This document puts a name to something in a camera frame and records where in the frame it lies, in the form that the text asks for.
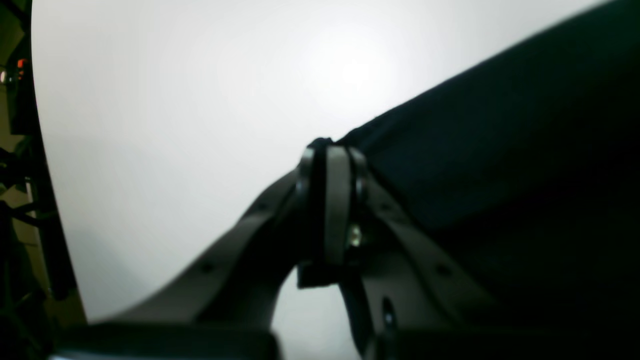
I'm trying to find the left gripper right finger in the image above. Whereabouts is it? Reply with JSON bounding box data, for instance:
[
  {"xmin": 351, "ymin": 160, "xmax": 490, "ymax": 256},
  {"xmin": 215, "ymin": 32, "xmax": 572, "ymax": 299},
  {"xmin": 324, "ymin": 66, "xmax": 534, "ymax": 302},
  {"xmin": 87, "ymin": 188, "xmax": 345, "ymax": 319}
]
[{"xmin": 325, "ymin": 145, "xmax": 639, "ymax": 360}]

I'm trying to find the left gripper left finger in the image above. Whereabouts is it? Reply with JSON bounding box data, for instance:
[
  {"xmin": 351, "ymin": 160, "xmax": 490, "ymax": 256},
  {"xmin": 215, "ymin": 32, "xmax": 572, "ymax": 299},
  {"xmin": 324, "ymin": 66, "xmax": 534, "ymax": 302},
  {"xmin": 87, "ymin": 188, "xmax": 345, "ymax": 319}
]
[{"xmin": 50, "ymin": 146, "xmax": 319, "ymax": 360}]

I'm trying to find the black T-shirt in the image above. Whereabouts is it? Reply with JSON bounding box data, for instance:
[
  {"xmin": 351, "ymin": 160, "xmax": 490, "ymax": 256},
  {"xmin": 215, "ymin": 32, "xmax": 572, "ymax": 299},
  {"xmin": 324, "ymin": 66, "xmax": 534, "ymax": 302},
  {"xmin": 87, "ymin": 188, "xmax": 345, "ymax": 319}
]
[{"xmin": 298, "ymin": 0, "xmax": 639, "ymax": 329}]

